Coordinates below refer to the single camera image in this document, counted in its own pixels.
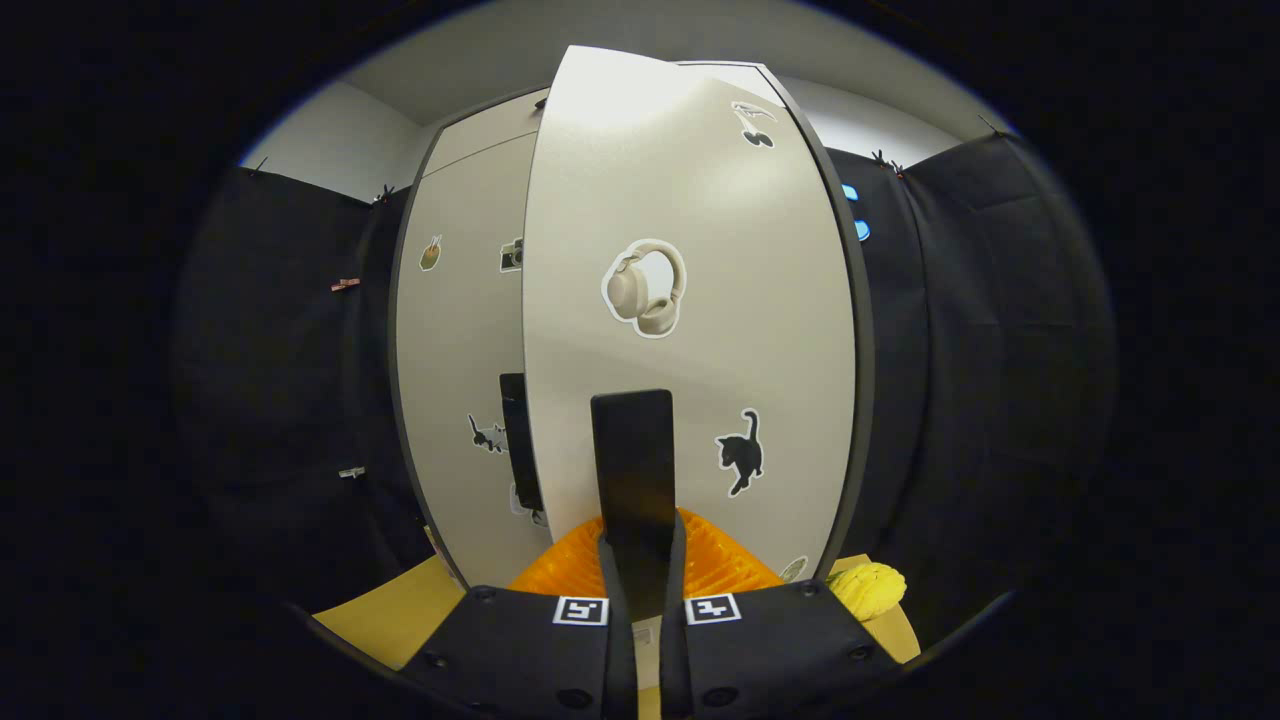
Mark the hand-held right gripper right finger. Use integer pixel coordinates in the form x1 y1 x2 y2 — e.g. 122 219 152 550
660 506 901 720

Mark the beige double-door shoe cabinet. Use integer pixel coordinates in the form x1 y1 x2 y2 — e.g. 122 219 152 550
388 60 877 591

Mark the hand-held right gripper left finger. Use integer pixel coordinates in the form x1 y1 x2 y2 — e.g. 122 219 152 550
400 510 641 720

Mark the black door handle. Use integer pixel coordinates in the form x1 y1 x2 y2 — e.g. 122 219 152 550
499 373 544 513
590 389 677 623

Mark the beige cabinet drawer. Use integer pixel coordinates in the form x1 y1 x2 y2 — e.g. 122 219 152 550
425 88 551 177

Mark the black backdrop cloth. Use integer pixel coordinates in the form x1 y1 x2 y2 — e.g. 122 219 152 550
170 130 1117 646

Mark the beige cabinet door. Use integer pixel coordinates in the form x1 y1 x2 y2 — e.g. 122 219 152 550
522 45 859 591
395 133 551 589

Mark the yellow textured bun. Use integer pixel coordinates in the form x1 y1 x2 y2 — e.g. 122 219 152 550
827 562 908 622

